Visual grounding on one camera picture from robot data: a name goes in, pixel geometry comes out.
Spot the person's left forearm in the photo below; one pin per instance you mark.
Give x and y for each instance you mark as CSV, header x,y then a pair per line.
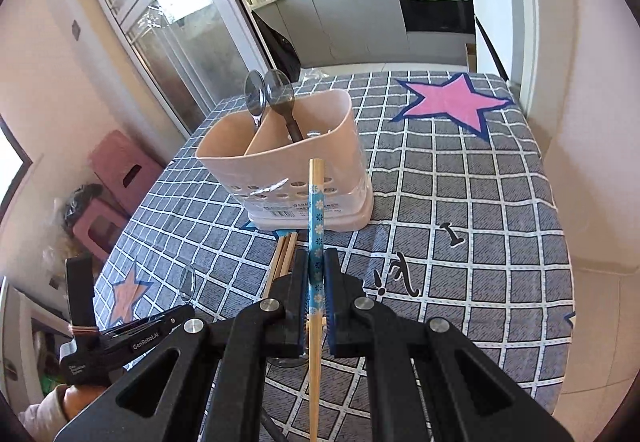
x,y
55,409

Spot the grey kitchen cabinets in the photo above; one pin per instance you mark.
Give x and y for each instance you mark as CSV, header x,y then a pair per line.
x,y
350,17

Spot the glass sliding door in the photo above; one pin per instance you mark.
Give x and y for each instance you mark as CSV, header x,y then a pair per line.
x,y
170,22

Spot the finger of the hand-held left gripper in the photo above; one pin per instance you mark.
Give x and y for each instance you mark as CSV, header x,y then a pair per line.
x,y
160,317

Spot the black built-in oven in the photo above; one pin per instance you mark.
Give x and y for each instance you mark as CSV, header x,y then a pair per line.
x,y
435,5

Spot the black garbage bag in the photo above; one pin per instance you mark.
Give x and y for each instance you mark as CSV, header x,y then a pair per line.
x,y
80,207

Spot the grey checked star tablecloth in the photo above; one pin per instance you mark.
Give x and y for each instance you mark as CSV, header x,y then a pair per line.
x,y
450,202

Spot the pink plastic stool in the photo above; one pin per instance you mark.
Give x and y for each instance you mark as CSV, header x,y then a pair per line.
x,y
97,227
127,167

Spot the plain wooden chopstick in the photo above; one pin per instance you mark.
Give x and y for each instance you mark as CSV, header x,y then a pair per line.
x,y
274,262
287,254

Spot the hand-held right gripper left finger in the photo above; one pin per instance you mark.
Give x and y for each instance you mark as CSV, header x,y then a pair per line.
x,y
301,302

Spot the beige plastic utensil holder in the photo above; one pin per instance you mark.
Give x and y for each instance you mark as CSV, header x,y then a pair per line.
x,y
300,162

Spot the blue floral wooden chopstick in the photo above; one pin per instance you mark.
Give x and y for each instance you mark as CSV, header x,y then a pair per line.
x,y
315,222

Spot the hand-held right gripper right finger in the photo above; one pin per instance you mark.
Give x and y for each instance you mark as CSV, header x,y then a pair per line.
x,y
330,302

